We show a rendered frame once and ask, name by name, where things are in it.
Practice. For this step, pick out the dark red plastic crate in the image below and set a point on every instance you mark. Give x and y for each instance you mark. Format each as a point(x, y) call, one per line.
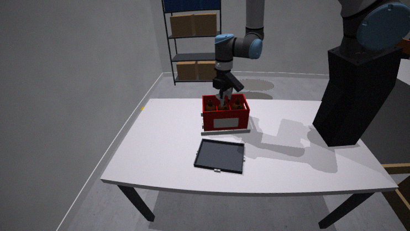
point(224, 120)

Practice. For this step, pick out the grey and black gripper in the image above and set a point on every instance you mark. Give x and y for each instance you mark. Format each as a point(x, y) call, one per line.
point(220, 83)

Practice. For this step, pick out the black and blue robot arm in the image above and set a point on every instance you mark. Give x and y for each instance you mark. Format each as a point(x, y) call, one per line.
point(369, 27)

